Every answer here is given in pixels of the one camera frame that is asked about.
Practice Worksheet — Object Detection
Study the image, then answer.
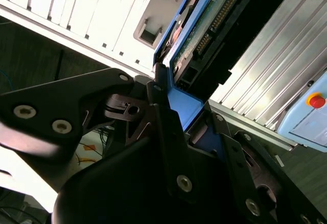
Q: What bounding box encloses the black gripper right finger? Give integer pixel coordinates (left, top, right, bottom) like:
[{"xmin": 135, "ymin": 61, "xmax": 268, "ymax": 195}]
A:
[{"xmin": 208, "ymin": 111, "xmax": 327, "ymax": 224}]

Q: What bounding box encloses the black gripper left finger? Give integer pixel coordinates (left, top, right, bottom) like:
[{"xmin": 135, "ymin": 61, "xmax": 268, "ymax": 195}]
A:
[{"xmin": 0, "ymin": 63, "xmax": 200, "ymax": 205}]

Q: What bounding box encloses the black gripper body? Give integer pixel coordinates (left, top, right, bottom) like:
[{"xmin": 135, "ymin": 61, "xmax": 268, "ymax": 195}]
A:
[{"xmin": 52, "ymin": 136, "xmax": 244, "ymax": 224}]

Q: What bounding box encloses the hard disk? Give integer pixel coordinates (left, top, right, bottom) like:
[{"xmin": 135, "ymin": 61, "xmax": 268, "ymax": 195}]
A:
[{"xmin": 152, "ymin": 0, "xmax": 294, "ymax": 158}]

